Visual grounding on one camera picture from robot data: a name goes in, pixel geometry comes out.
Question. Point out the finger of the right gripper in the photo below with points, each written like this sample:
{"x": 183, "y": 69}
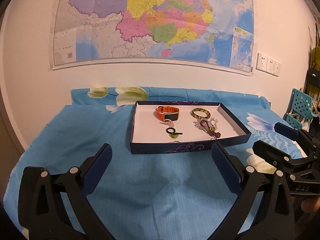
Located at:
{"x": 271, "y": 154}
{"x": 289, "y": 132}

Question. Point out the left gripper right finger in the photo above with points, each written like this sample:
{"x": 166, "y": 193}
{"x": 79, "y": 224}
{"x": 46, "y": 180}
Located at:
{"x": 275, "y": 215}

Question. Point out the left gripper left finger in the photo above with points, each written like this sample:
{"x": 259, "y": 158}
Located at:
{"x": 55, "y": 206}

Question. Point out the pink hair clip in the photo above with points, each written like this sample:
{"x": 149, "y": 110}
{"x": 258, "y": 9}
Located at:
{"x": 169, "y": 123}

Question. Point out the person's right hand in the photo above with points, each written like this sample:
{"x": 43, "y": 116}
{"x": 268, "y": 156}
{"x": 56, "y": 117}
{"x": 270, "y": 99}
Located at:
{"x": 308, "y": 205}

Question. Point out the teal plastic basket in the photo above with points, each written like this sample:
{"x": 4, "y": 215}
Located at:
{"x": 302, "y": 109}

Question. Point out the black hanging bag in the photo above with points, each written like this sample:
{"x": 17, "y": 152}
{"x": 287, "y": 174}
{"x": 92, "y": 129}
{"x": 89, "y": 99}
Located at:
{"x": 312, "y": 81}

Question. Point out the yellow hanging coat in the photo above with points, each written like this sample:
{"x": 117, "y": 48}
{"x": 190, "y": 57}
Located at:
{"x": 315, "y": 58}

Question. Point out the gold tortoise bangle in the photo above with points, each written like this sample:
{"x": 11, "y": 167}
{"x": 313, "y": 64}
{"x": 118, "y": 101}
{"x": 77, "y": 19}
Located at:
{"x": 200, "y": 113}

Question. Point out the orange smart watch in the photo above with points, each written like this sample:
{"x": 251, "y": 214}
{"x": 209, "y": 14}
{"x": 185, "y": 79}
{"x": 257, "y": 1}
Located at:
{"x": 167, "y": 113}

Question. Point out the dark blue tray box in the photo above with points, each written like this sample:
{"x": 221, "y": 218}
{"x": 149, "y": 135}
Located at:
{"x": 149, "y": 136}

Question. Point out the white wall socket panel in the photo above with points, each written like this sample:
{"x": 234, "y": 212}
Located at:
{"x": 268, "y": 65}

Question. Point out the colourful wall map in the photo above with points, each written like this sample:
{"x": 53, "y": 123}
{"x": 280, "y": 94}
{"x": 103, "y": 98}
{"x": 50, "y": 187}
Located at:
{"x": 209, "y": 33}

